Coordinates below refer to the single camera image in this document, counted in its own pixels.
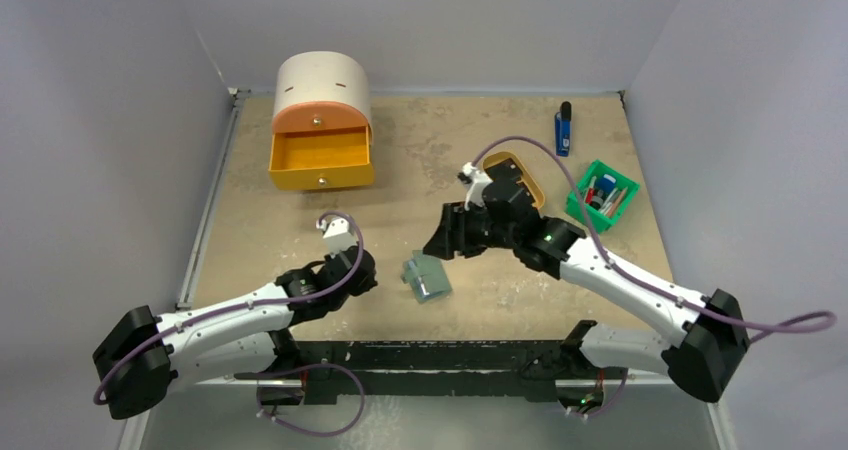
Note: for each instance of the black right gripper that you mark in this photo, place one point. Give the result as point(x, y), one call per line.
point(456, 228)

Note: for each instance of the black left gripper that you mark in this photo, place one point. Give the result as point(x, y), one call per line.
point(366, 284)

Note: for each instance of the green card holder wallet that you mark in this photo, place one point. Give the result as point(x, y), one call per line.
point(426, 277)

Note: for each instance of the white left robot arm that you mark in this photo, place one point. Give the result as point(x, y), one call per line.
point(146, 357)

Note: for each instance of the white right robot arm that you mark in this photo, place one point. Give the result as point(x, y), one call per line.
point(689, 339)

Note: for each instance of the black card stack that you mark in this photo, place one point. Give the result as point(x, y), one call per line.
point(506, 169)

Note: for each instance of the orange oval tray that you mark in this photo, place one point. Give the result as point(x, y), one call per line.
point(528, 181)

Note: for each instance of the yellow open drawer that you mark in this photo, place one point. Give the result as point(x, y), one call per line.
point(321, 160)

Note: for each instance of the green bin with pens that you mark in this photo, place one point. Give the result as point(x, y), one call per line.
point(604, 196)

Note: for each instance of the blue stapler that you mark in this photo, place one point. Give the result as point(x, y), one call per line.
point(562, 127)

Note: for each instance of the white orange drawer cabinet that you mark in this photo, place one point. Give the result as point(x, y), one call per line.
point(321, 91)

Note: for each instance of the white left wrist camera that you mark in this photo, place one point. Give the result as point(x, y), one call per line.
point(337, 234)

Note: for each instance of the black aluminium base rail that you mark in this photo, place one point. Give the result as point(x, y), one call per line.
point(535, 370)

